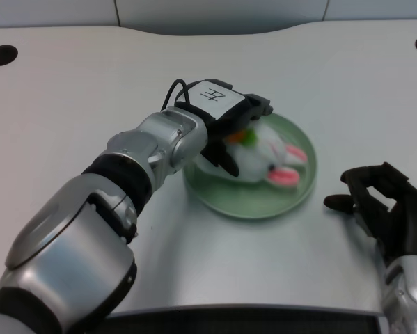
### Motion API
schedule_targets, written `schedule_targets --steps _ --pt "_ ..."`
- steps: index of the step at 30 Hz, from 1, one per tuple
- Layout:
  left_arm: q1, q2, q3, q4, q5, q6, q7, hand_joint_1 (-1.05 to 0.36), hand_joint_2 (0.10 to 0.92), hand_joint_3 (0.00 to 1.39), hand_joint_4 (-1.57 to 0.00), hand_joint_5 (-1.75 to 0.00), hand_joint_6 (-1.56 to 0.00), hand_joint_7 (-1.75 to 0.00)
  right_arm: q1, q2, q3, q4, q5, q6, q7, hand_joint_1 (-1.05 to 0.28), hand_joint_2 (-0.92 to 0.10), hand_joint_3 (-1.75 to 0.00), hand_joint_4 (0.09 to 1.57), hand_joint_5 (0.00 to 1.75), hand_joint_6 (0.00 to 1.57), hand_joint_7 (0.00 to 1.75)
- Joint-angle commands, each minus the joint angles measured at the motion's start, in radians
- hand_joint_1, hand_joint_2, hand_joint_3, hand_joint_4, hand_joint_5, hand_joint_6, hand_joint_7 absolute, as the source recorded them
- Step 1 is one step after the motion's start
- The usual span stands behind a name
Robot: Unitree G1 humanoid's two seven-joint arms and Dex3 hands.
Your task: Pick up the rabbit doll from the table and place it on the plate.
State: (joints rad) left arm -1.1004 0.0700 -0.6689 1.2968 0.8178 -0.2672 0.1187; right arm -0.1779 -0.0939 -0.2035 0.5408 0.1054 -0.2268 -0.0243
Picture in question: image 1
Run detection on green round plate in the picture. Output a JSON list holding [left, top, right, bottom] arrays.
[[182, 113, 317, 220]]

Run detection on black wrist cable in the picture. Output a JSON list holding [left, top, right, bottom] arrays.
[[162, 79, 191, 112]]

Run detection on black robot torso panel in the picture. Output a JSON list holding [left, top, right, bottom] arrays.
[[107, 312, 381, 334]]

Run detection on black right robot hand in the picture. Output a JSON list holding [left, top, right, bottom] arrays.
[[323, 161, 417, 265]]

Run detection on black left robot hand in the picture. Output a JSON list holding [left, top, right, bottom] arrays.
[[175, 79, 274, 178]]

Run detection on white plush rabbit doll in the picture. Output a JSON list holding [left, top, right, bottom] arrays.
[[197, 125, 307, 188]]

